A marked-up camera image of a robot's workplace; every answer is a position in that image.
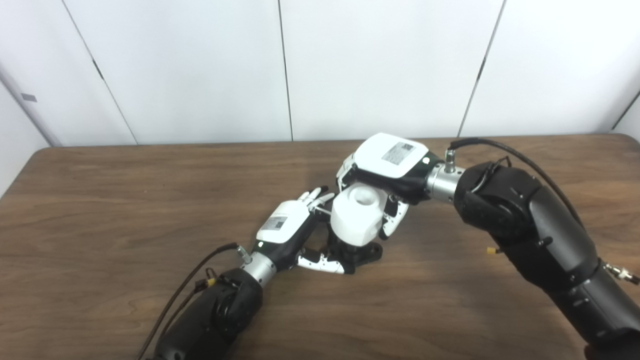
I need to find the round white cylinder piece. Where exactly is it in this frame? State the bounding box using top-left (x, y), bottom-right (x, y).
top-left (331, 182), bottom-right (388, 247)

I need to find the black plastic holder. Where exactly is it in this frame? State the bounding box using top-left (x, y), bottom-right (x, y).
top-left (320, 235), bottom-right (384, 275)

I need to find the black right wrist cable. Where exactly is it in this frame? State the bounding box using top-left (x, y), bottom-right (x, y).
top-left (445, 137), bottom-right (583, 226)

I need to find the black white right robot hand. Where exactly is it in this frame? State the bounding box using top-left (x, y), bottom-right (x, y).
top-left (335, 132), bottom-right (443, 241)

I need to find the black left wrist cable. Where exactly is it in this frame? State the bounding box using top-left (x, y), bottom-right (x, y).
top-left (137, 242), bottom-right (252, 360)

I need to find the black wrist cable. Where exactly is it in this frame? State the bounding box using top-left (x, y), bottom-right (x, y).
top-left (445, 137), bottom-right (583, 226)
top-left (137, 242), bottom-right (252, 360)

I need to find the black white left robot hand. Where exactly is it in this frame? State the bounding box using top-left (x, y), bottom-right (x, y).
top-left (250, 186), bottom-right (351, 275)

